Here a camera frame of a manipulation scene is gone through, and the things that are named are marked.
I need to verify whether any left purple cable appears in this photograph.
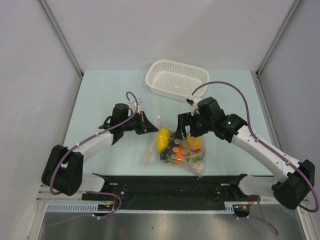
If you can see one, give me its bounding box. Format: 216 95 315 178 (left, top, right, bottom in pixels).
49 91 140 196

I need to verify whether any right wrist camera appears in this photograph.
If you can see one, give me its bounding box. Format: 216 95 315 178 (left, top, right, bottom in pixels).
186 95 202 111

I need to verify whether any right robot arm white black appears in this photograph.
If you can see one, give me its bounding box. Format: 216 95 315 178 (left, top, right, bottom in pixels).
175 96 315 210

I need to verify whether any yellow fake bell pepper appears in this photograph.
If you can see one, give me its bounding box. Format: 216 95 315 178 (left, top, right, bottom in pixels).
186 134 202 151

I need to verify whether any dark purple fake plum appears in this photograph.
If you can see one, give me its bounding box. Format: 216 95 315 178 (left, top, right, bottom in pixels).
159 148 173 163

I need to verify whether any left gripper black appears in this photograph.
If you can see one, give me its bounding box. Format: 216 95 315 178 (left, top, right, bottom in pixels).
121 111 158 135

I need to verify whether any yellow fake lemon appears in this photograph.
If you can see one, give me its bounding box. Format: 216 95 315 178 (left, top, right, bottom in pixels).
156 127 170 152

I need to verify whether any orange fake orange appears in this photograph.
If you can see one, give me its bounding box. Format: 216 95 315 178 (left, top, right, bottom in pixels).
174 148 184 165

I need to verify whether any fake watermelon slice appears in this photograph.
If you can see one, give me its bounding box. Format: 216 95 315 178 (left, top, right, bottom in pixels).
182 149 206 163

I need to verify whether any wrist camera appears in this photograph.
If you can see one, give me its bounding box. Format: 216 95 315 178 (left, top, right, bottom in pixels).
186 95 202 111
128 98 144 112

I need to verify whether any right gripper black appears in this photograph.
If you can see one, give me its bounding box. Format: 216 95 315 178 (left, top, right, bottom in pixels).
174 110 214 140

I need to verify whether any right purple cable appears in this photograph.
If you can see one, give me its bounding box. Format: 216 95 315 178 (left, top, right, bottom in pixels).
191 81 317 213

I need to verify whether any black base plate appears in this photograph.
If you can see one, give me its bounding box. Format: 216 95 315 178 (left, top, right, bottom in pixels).
81 175 257 211

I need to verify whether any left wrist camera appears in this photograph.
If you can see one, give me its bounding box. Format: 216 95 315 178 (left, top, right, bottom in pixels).
128 98 144 112

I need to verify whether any fake garlic bulb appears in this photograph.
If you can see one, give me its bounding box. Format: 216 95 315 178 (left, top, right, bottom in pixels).
190 161 206 176

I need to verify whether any purple cable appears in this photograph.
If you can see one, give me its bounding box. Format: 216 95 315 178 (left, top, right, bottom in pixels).
49 91 140 196
191 81 317 213

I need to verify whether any white perforated plastic basket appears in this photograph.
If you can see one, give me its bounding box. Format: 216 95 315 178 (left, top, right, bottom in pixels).
145 59 210 102

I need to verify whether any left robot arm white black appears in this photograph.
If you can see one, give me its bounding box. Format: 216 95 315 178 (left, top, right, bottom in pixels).
41 103 158 200

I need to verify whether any clear zip top bag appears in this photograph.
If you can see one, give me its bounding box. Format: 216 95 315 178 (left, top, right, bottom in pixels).
141 115 207 178

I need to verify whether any fake black grape bunch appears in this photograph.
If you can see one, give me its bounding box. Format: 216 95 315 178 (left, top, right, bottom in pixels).
167 132 181 151

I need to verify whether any white slotted cable duct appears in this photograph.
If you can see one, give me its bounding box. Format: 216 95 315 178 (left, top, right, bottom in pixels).
46 203 115 213

